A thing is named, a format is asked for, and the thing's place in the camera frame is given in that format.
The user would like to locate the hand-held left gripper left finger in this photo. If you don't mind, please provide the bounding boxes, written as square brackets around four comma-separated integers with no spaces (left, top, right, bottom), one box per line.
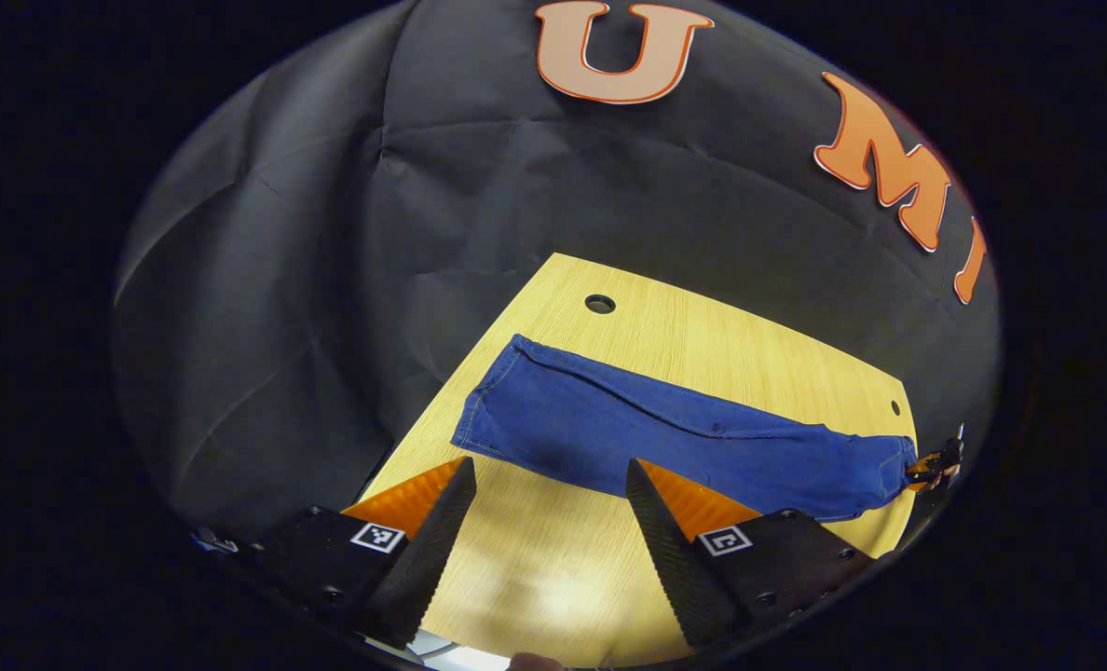
[237,455,478,651]

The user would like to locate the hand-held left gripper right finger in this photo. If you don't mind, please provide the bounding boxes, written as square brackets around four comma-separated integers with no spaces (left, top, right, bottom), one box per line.
[624,457,879,650]

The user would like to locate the blue denim jeans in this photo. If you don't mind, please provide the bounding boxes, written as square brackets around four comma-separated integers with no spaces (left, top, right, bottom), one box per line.
[451,334,920,523]

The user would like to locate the black backdrop cloth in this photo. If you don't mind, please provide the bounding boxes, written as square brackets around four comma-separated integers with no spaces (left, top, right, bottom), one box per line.
[111,0,1002,541]

